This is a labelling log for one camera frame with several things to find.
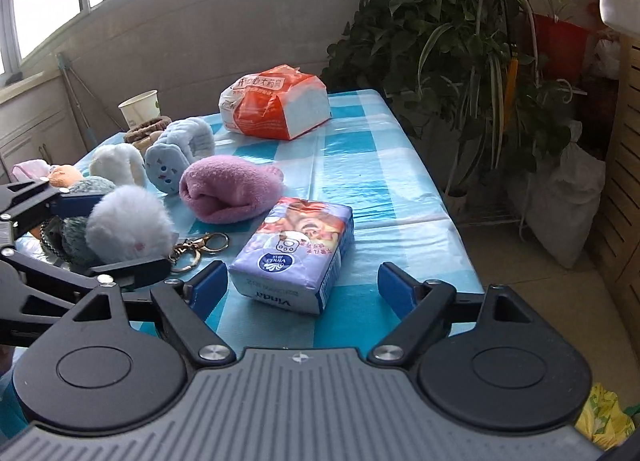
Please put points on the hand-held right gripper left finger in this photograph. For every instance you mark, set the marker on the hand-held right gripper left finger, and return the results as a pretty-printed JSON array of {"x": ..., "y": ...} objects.
[{"x": 210, "y": 288}]

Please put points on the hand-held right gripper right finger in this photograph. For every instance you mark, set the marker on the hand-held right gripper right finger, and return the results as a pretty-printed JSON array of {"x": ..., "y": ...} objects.
[{"x": 395, "y": 288}]

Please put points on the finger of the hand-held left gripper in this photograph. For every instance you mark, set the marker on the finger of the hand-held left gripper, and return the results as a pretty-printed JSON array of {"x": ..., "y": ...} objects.
[
  {"x": 80, "y": 203},
  {"x": 135, "y": 273}
]

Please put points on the orange plush sock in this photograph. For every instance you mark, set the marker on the orange plush sock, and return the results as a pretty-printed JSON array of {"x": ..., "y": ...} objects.
[{"x": 66, "y": 175}]

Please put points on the purple tissue pack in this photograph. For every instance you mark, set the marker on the purple tissue pack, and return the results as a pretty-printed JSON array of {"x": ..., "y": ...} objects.
[{"x": 295, "y": 256}]

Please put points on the pink fluffy sock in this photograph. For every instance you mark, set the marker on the pink fluffy sock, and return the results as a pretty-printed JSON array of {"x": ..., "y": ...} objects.
[{"x": 230, "y": 188}]

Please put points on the light blue fluffy earmuffs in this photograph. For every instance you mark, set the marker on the light blue fluffy earmuffs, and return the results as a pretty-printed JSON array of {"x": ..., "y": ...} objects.
[{"x": 187, "y": 138}]

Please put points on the white pink baby socks bundle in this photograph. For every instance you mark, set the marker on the white pink baby socks bundle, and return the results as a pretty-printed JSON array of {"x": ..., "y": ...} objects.
[{"x": 30, "y": 169}]

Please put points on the white paper cup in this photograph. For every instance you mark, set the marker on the white paper cup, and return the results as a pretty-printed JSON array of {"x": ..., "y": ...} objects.
[{"x": 140, "y": 108}]

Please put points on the grey folding drying rack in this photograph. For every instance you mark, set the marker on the grey folding drying rack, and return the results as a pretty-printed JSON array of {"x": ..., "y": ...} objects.
[{"x": 75, "y": 83}]

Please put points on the blue checkered tablecloth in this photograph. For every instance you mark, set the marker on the blue checkered tablecloth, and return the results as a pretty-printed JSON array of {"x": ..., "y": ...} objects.
[{"x": 350, "y": 146}]

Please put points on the large white sack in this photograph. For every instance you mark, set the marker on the large white sack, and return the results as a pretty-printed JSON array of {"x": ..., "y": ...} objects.
[{"x": 565, "y": 196}]

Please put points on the orange white tissue pack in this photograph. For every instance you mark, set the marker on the orange white tissue pack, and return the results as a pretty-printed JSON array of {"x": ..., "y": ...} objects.
[{"x": 275, "y": 101}]

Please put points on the spider plant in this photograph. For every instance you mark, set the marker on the spider plant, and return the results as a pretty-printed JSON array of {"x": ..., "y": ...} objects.
[{"x": 482, "y": 91}]

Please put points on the yellow stick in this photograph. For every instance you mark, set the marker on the yellow stick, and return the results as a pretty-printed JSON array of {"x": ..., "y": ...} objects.
[{"x": 510, "y": 83}]

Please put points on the wooden slatted panel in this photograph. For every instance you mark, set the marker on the wooden slatted panel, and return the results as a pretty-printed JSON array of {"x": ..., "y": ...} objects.
[{"x": 620, "y": 191}]

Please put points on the yellow patterned cloth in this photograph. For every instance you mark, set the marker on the yellow patterned cloth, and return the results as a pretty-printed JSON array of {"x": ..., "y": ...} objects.
[{"x": 605, "y": 416}]

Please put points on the large leafy green plant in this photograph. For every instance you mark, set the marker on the large leafy green plant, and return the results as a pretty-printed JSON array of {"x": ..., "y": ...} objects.
[{"x": 425, "y": 16}]

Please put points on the red flower pot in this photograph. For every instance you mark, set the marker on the red flower pot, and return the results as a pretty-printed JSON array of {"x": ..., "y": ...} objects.
[{"x": 560, "y": 46}]

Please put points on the small white plastic bag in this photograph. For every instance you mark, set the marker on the small white plastic bag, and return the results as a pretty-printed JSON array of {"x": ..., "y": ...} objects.
[{"x": 607, "y": 58}]

